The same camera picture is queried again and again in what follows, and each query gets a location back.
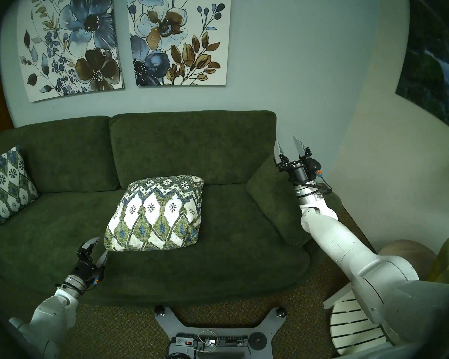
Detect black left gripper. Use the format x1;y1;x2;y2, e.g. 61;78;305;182
73;237;109;289

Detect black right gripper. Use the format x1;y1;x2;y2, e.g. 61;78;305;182
274;135;323;185

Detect green white patterned cushion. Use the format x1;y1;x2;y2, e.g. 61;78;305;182
104;175;204;252
0;145;39;227

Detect wide green sofa back cushion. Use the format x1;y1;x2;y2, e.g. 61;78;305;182
110;110;277;190

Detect narrow green sofa back cushion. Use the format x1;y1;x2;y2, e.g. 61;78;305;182
0;116;120;193

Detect dark green fabric sofa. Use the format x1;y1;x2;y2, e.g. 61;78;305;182
0;110;343;306

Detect green sofa armrest bolster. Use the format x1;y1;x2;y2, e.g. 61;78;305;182
246;154;343;246

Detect round wooden ball stool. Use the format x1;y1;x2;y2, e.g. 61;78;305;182
378;239;438;280

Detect black power strip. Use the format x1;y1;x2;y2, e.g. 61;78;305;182
176;334;248;348

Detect floral canvas with brown leaves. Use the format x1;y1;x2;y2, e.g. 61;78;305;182
126;0;232;87

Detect white slatted chair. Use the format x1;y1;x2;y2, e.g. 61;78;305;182
324;282;393;357

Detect black round base disc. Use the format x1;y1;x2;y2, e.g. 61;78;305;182
248;332;267;350

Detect floral canvas with dark flowers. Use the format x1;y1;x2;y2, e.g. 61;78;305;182
17;0;125;102

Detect thin white cable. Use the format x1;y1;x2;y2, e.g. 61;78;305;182
196;329;218;351

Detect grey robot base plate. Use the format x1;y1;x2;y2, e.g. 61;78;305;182
154;305;288;359

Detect waterfall landscape wall poster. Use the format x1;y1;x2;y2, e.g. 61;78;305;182
395;0;449;138

